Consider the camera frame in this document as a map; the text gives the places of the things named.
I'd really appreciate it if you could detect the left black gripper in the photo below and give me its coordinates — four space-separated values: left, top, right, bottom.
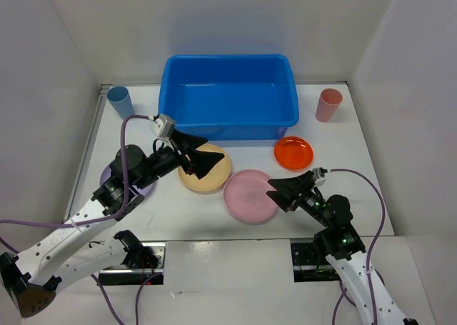
136 128 224 190

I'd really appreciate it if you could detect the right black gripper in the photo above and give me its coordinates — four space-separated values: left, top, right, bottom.
266 169 333 229

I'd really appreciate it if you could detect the yellow plastic plate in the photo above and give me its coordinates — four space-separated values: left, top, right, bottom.
178 143 231 192

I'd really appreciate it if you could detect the pink plastic plate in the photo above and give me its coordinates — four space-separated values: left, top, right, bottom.
223 169 278 224

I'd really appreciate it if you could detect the purple plastic plate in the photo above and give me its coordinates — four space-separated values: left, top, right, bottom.
99 165 155 197

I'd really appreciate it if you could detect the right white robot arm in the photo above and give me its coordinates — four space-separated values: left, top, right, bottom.
266 168 418 324

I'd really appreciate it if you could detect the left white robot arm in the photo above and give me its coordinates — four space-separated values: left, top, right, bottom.
1 130 224 318

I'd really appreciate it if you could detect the blue plastic bin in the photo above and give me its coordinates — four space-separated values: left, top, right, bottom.
158 54 299 141

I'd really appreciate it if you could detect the orange plastic plate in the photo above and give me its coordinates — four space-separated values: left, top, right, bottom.
273 136 314 171

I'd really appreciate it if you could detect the blue plastic cup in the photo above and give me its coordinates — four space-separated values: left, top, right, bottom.
106 86 134 119

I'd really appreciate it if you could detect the pink plastic cup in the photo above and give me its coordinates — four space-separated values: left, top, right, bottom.
316 89 343 122

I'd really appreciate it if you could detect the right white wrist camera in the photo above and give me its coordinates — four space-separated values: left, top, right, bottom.
312 167 329 186

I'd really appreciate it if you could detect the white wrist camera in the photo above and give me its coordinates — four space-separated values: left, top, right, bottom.
149 114 176 139
312 167 329 186

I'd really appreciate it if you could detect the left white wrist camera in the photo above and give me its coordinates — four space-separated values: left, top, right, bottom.
149 114 176 139

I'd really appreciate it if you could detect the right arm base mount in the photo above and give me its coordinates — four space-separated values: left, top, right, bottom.
290 241 340 283

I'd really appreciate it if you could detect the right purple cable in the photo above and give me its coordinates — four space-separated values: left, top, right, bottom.
328 167 387 325

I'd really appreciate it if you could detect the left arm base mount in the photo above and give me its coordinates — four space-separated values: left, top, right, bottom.
97 241 166 286

